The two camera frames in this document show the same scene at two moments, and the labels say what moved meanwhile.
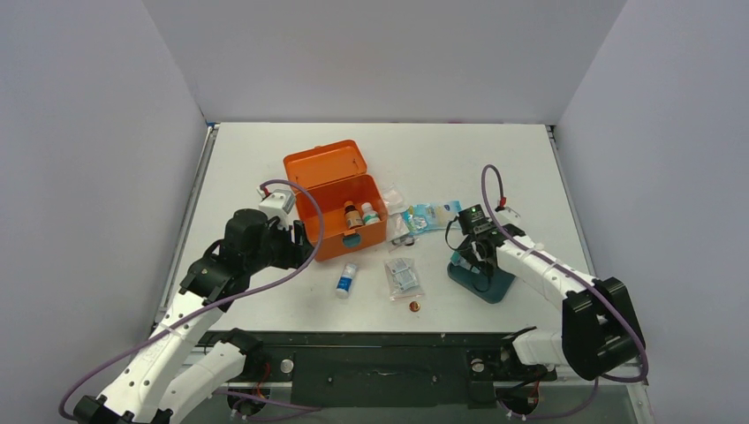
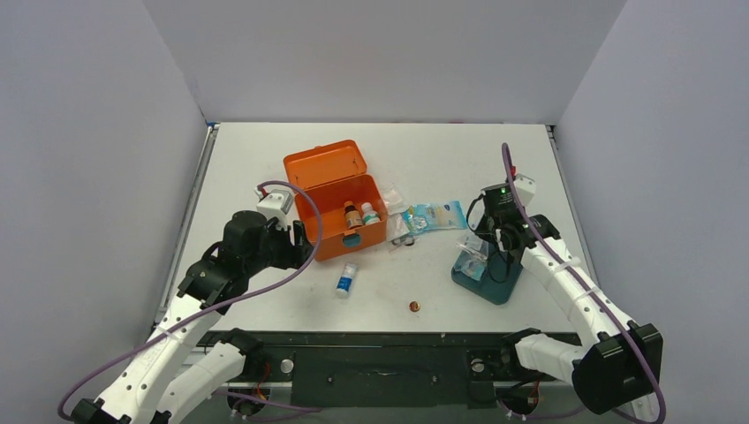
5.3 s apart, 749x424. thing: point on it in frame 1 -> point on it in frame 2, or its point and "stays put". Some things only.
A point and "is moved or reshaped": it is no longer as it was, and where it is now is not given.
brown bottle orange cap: (353, 217) stays put
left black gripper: (297, 253) stays put
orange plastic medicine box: (353, 204) stays put
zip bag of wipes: (403, 279) is moved or reshaped
